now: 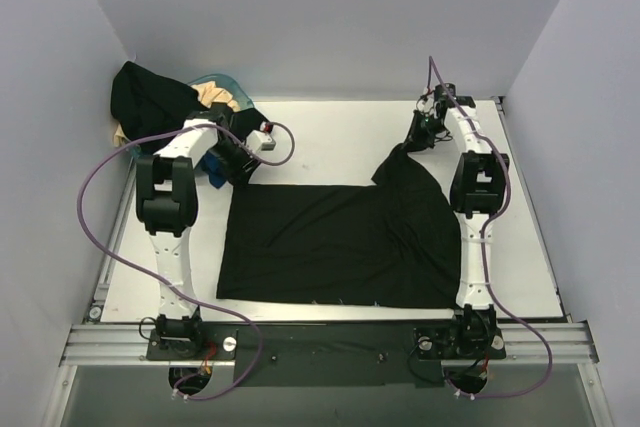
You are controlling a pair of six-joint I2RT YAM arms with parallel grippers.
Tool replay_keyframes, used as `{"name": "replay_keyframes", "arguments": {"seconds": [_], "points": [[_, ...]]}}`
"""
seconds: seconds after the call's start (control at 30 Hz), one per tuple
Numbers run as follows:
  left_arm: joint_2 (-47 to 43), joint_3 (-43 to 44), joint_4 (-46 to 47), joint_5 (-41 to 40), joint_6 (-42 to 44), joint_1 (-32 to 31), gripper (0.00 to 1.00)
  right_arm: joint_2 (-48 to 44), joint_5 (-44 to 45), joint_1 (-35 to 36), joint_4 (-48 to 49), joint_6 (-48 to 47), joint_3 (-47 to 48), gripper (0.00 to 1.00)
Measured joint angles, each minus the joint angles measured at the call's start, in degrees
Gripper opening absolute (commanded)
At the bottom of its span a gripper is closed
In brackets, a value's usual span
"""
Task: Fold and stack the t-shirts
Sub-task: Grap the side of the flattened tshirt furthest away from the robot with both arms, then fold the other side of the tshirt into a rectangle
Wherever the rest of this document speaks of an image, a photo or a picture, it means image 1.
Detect black graphic t shirt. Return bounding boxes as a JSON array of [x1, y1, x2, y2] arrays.
[[217, 146, 461, 309]]

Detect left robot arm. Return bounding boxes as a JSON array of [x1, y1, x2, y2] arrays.
[[135, 106, 272, 359]]

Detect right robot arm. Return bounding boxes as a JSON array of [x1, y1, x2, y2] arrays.
[[404, 83, 511, 358]]

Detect teal plastic basket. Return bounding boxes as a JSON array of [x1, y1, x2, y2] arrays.
[[122, 72, 257, 176]]

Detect cream t shirt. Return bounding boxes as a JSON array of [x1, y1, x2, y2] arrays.
[[113, 81, 241, 147]]

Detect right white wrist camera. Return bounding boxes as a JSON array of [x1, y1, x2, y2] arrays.
[[415, 87, 440, 117]]

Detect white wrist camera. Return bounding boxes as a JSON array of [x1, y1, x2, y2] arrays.
[[415, 87, 440, 117], [245, 122, 276, 153]]

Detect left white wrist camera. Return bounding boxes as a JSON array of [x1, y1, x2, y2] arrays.
[[245, 122, 276, 153]]

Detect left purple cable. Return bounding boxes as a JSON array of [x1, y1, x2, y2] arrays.
[[78, 121, 296, 403]]

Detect aluminium frame rail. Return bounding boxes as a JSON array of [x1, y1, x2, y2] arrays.
[[60, 322, 599, 366]]

